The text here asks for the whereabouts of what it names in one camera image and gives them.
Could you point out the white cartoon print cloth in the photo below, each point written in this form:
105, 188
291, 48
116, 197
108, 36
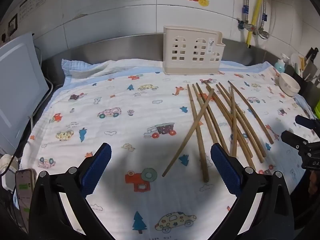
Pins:
144, 115

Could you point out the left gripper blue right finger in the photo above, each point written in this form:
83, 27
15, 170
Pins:
228, 168

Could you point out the white appliance door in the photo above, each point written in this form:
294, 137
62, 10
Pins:
22, 88

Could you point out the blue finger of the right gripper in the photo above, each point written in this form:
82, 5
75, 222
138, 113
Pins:
312, 124
295, 141

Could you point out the teal soap bottle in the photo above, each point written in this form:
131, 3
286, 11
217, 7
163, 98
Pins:
280, 64

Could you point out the green plastic basket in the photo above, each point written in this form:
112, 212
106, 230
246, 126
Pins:
317, 110

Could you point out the smartphone with lit screen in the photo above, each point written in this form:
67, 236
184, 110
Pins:
25, 182

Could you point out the beige plastic utensil holder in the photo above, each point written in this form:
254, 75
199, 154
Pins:
191, 51

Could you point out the white ceramic bowl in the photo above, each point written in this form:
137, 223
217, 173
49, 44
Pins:
288, 85

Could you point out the wall instruction label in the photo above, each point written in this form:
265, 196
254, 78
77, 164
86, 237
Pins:
27, 7

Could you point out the wooden chopstick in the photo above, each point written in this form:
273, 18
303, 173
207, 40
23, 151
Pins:
206, 117
243, 117
237, 119
233, 122
217, 130
189, 134
238, 136
202, 154
254, 113

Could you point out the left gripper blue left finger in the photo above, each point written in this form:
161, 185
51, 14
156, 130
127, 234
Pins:
92, 168

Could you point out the brass water valve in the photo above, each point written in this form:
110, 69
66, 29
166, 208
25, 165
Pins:
245, 25
264, 35

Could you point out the black knife block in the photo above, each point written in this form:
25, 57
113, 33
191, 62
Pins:
308, 79

